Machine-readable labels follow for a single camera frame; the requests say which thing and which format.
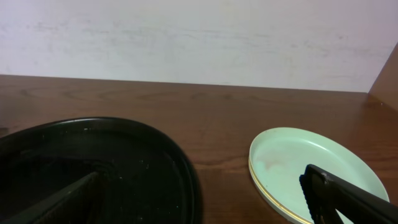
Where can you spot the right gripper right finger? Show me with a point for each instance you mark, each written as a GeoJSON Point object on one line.
{"type": "Point", "coordinates": [327, 196]}

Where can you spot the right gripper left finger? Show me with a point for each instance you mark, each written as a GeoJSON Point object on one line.
{"type": "Point", "coordinates": [75, 203]}

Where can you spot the pale green plate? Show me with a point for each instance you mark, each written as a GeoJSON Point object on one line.
{"type": "Point", "coordinates": [280, 155]}

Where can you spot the black round tray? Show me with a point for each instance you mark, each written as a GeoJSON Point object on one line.
{"type": "Point", "coordinates": [145, 176]}

